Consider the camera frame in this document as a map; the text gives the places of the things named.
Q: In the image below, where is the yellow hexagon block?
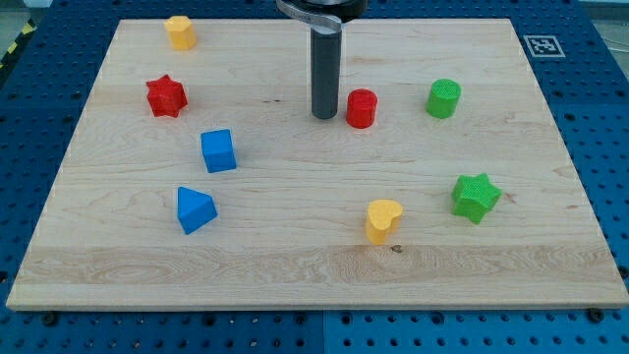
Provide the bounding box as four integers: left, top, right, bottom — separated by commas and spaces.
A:
164, 16, 197, 51

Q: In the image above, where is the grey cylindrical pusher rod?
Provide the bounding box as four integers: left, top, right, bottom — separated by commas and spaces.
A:
311, 29, 342, 120

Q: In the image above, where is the green star block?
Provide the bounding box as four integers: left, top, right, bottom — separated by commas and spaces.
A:
451, 173, 502, 224

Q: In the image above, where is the red star block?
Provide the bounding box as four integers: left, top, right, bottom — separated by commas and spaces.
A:
145, 75, 188, 118

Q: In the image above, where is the yellow heart block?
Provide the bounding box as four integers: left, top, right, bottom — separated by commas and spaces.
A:
365, 200, 404, 245

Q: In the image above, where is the green cylinder block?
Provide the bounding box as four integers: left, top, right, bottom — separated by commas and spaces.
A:
426, 79, 462, 119

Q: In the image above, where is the silver clamp band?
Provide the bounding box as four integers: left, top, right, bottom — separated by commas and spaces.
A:
275, 0, 343, 34

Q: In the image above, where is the blue triangle block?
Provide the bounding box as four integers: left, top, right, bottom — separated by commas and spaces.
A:
177, 187, 218, 234

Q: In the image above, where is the red cylinder block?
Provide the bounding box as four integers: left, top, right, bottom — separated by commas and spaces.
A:
346, 88, 377, 129

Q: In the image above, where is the white fiducial marker tag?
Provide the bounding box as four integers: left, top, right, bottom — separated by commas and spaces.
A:
524, 34, 565, 58

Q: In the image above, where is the wooden board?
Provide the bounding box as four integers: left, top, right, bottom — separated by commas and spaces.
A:
7, 19, 628, 312

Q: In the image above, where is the blue cube block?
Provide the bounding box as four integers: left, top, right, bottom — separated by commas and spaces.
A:
200, 129, 237, 173

